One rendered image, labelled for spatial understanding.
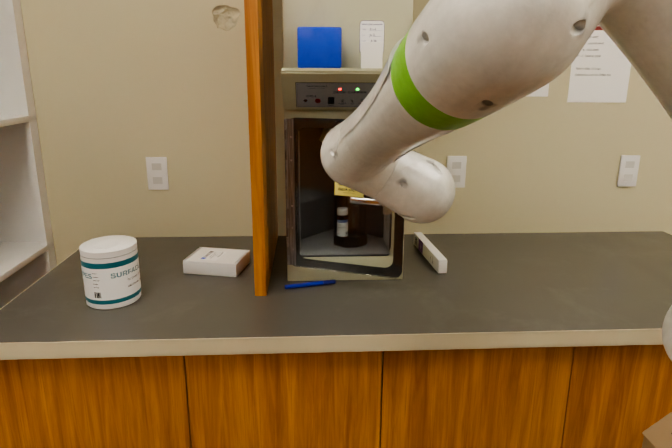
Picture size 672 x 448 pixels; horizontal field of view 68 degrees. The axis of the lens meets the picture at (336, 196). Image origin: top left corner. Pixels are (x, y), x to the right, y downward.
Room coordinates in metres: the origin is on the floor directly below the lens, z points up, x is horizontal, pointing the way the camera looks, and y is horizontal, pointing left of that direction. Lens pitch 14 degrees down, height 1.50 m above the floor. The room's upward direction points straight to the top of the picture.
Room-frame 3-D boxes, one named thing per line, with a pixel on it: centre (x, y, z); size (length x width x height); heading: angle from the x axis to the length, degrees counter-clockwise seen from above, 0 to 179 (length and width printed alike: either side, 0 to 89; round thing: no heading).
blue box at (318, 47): (1.23, 0.04, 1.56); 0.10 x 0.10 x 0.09; 3
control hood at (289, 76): (1.23, -0.03, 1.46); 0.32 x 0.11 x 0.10; 93
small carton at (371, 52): (1.24, -0.08, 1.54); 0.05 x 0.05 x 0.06; 87
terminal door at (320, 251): (1.23, -0.02, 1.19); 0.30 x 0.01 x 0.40; 73
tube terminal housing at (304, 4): (1.42, -0.02, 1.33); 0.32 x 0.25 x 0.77; 93
